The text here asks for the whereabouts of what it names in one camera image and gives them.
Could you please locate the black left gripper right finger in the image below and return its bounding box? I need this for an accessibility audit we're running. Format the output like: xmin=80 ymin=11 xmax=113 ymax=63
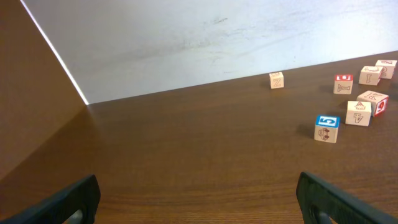
xmin=296 ymin=172 xmax=397 ymax=224

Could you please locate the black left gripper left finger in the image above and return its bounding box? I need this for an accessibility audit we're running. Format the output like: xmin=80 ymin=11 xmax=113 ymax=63
xmin=1 ymin=175 xmax=101 ymax=224

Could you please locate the blue 5 wooden block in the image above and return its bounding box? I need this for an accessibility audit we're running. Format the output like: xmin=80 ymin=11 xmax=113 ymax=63
xmin=314 ymin=114 xmax=340 ymax=143

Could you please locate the wooden K block red side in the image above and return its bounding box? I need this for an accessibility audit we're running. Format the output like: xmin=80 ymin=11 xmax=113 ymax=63
xmin=357 ymin=90 xmax=389 ymax=117

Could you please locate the red U wooden block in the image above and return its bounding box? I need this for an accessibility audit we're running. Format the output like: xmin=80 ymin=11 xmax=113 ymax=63
xmin=333 ymin=74 xmax=354 ymax=95

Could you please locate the plain wooden Z block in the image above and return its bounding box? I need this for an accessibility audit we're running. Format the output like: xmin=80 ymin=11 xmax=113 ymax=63
xmin=269 ymin=72 xmax=284 ymax=89

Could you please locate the plain wooden I block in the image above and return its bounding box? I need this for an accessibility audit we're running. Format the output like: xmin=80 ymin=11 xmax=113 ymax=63
xmin=359 ymin=66 xmax=382 ymax=86

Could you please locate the far plain wooden block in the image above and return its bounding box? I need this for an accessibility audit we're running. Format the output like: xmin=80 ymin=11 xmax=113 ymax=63
xmin=376 ymin=60 xmax=397 ymax=79

